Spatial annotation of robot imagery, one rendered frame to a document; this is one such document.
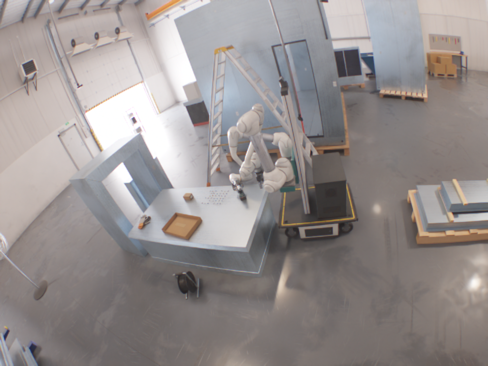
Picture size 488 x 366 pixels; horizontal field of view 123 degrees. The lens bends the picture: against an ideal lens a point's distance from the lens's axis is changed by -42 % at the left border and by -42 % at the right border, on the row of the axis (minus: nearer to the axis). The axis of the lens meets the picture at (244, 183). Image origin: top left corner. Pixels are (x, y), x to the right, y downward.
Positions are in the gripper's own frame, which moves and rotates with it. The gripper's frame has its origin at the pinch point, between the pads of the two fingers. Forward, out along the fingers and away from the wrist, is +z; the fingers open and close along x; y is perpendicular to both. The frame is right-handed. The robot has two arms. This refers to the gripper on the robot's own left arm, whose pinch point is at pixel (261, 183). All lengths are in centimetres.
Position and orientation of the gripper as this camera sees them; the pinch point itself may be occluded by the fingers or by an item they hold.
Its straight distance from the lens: 250.5
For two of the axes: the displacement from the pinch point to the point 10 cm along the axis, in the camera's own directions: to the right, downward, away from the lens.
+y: -9.4, 1.1, 3.2
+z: 2.8, 7.9, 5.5
